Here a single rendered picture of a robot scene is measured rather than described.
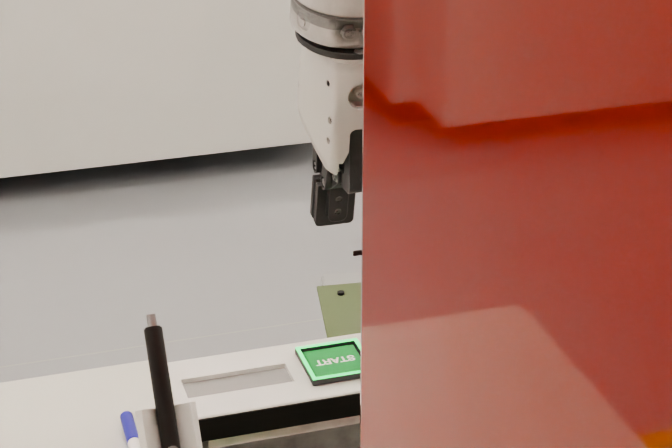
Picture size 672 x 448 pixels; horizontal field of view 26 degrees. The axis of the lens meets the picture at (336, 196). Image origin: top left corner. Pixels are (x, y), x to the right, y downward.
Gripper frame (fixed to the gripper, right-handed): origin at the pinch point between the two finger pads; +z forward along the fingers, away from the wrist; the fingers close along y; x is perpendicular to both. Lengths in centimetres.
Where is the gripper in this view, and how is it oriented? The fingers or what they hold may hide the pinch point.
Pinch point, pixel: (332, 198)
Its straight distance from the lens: 116.7
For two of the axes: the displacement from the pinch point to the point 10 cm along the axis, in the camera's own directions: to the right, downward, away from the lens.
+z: -0.6, 8.2, 5.7
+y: -2.8, -5.7, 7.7
